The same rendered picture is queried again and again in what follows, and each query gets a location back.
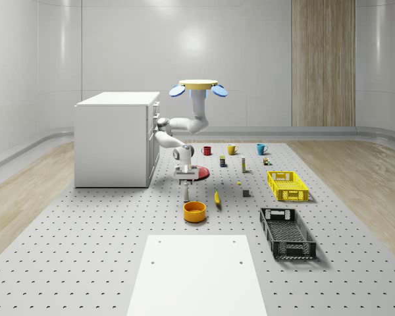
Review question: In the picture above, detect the yellow basket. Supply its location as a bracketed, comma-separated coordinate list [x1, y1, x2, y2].
[267, 171, 310, 202]

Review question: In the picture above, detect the yellow bowl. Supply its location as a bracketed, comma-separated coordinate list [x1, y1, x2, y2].
[182, 201, 207, 224]

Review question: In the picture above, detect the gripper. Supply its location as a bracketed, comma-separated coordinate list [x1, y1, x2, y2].
[172, 165, 199, 186]

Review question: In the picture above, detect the white board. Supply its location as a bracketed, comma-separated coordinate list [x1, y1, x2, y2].
[126, 234, 269, 316]

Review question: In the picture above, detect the drone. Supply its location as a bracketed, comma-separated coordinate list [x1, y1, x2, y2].
[169, 79, 228, 98]

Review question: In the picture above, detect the dark grey basket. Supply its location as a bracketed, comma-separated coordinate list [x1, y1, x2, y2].
[259, 207, 318, 261]

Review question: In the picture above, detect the white cabinet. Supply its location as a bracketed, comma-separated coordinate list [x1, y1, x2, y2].
[74, 91, 161, 189]

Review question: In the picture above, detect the red plate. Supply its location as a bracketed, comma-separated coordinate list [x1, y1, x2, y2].
[188, 165, 211, 181]

